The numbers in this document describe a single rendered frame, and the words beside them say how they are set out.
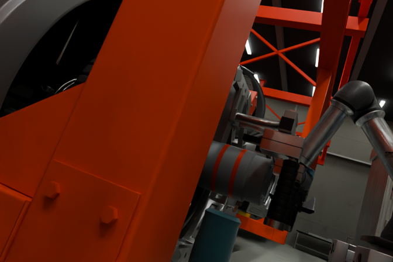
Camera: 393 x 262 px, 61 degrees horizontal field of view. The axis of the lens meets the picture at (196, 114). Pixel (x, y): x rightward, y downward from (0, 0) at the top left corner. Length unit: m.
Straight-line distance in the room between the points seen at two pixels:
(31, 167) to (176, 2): 0.31
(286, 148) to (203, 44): 0.38
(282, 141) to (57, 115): 0.46
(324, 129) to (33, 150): 1.03
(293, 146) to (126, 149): 0.42
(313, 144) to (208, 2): 0.92
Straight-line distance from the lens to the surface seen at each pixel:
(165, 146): 0.40
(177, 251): 0.87
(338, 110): 1.33
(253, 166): 0.88
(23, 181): 0.53
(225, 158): 0.89
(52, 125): 0.52
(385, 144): 1.39
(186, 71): 0.43
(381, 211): 3.91
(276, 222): 0.73
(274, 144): 0.75
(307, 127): 4.75
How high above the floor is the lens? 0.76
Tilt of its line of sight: 12 degrees up
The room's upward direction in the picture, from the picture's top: 20 degrees clockwise
